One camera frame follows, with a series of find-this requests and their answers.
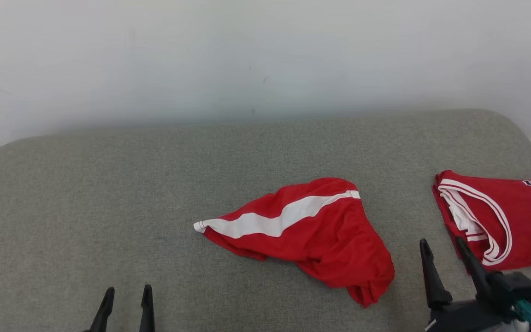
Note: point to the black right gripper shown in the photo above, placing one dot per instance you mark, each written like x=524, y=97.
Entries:
x=468, y=318

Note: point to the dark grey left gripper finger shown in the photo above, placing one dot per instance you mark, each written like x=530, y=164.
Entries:
x=103, y=313
x=147, y=313

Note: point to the red jersey with black lettering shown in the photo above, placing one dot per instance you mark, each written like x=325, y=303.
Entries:
x=523, y=221

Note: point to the red shorts with white stripe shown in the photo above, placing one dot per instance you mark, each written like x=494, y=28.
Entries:
x=330, y=240

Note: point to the grey fabric sofa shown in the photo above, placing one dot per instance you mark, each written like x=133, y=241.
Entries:
x=201, y=161

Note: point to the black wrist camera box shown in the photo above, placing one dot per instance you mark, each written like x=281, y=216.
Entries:
x=514, y=288

